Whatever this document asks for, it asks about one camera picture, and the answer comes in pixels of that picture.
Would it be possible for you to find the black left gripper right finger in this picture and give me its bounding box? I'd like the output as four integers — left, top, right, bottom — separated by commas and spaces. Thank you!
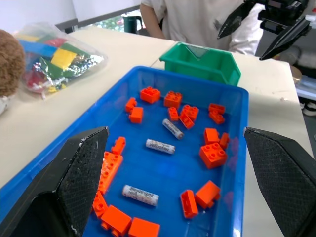
243, 127, 316, 237

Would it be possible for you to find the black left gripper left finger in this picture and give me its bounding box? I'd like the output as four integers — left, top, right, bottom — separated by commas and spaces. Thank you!
0, 126, 110, 237

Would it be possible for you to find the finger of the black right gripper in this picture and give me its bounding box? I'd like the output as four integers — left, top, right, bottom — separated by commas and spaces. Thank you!
259, 16, 312, 61
217, 0, 257, 40

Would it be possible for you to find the green plastic bin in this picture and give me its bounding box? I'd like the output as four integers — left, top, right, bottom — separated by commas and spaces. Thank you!
159, 41, 242, 86

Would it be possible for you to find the person in white shirt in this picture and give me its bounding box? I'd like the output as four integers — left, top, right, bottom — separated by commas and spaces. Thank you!
140, 0, 267, 56

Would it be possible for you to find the orange small toy brick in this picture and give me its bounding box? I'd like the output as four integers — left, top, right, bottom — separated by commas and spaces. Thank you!
204, 128, 220, 145
125, 97, 138, 112
219, 132, 230, 150
179, 113, 195, 130
91, 190, 108, 218
129, 107, 144, 124
180, 189, 199, 219
168, 107, 179, 122
208, 103, 226, 115
209, 110, 226, 125
111, 136, 126, 155

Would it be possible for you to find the orange long toy brick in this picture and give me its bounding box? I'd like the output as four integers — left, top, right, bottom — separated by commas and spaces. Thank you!
97, 151, 124, 195

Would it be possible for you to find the orange square toy brick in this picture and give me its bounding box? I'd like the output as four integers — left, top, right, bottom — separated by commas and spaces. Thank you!
163, 90, 183, 109
181, 104, 199, 121
127, 217, 160, 237
100, 204, 132, 237
195, 180, 222, 210
199, 142, 228, 169
140, 86, 161, 104

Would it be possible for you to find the white and black shoe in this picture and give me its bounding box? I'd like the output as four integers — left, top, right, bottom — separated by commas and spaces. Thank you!
302, 101, 316, 117

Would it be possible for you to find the white AA battery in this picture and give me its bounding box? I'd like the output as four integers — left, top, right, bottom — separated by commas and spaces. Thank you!
122, 184, 159, 208
145, 138, 176, 155
162, 118, 185, 140

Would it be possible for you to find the blue plastic tray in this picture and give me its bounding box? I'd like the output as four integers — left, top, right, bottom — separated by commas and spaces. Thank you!
0, 65, 249, 237

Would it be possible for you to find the dark green mug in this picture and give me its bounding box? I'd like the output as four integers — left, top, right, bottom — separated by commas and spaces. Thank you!
123, 15, 143, 33

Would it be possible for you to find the clear bag of coloured bricks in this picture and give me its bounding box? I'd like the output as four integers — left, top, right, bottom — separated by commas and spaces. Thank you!
14, 22, 109, 100

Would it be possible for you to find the brown plush toy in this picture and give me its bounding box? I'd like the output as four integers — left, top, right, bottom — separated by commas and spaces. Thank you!
0, 29, 26, 97

